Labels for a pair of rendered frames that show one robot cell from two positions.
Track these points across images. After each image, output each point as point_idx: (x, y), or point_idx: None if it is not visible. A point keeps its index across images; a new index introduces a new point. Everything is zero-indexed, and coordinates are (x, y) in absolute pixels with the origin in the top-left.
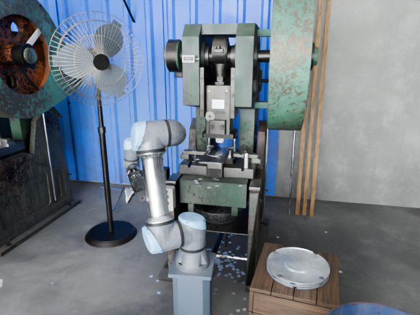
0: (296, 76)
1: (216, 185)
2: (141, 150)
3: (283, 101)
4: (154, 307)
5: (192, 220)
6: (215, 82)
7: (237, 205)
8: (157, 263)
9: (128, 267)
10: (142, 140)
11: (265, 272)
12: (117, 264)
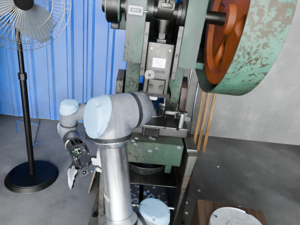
0: (268, 47)
1: (156, 148)
2: (103, 139)
3: (243, 71)
4: None
5: (159, 216)
6: (157, 39)
7: (172, 164)
8: (84, 209)
9: (54, 217)
10: (107, 127)
11: None
12: (43, 213)
